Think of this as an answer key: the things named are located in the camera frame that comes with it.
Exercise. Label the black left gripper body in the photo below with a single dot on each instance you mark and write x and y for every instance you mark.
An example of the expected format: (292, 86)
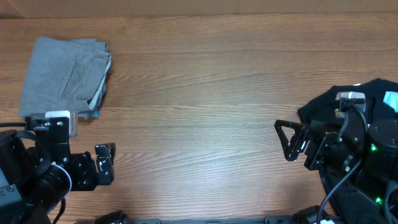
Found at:
(83, 177)

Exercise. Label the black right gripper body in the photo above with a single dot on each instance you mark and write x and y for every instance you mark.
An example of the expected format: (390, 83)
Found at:
(325, 152)

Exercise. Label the grey cotton shorts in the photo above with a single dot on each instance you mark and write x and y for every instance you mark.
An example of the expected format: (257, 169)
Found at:
(65, 75)

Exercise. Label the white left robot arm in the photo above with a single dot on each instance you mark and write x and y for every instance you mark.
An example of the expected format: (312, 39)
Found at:
(38, 171)

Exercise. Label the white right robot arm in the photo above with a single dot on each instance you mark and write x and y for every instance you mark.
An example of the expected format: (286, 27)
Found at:
(357, 163)

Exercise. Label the folded blue denim shorts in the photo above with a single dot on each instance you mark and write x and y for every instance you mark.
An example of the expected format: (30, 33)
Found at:
(90, 114)

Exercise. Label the black t-shirt pile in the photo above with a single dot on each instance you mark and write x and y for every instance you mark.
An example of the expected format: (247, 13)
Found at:
(381, 103)

